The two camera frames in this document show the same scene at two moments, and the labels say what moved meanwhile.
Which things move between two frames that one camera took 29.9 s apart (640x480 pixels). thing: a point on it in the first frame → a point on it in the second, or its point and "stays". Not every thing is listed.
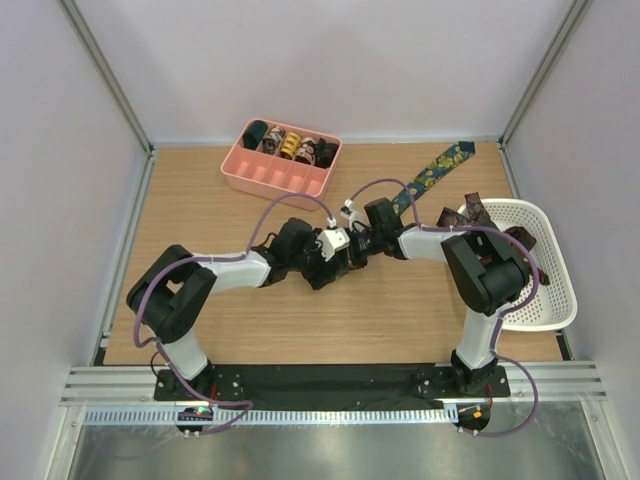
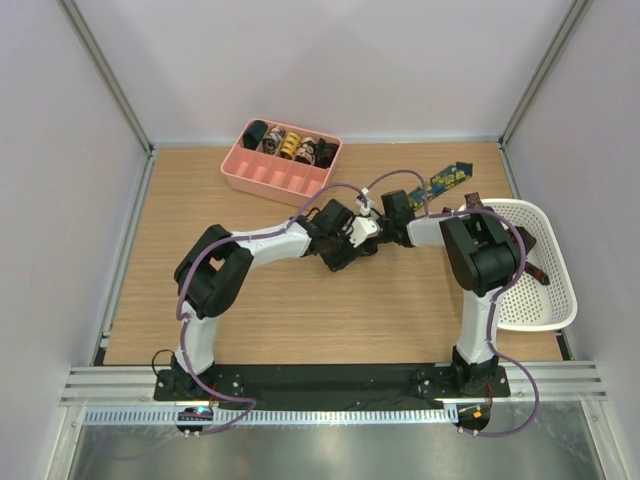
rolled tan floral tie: (306, 151) stays
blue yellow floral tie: (451, 159) → (438, 183)
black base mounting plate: (334, 384) stays
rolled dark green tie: (254, 133) stays
